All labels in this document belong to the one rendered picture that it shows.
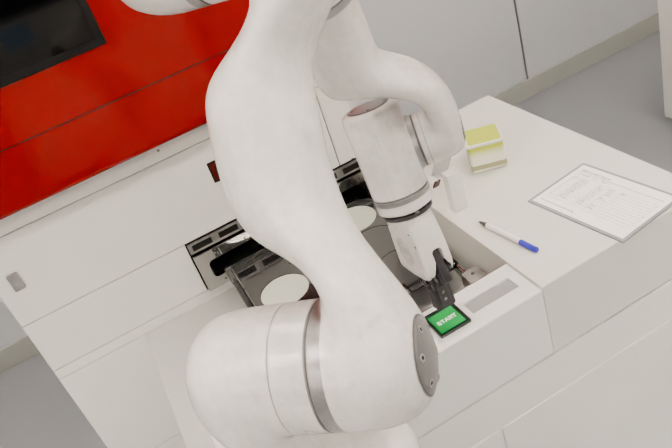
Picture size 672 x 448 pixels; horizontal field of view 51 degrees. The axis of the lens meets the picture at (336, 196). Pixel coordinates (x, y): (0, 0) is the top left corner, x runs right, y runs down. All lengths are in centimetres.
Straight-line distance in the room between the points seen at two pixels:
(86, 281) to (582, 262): 97
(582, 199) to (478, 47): 232
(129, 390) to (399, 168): 96
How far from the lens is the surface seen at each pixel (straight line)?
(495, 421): 128
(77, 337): 163
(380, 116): 96
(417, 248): 102
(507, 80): 375
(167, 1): 66
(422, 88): 92
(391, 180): 99
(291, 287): 143
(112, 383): 171
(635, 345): 141
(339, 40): 85
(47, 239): 151
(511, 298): 117
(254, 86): 59
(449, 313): 116
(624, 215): 129
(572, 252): 123
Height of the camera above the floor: 174
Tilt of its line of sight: 30 degrees down
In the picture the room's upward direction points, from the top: 19 degrees counter-clockwise
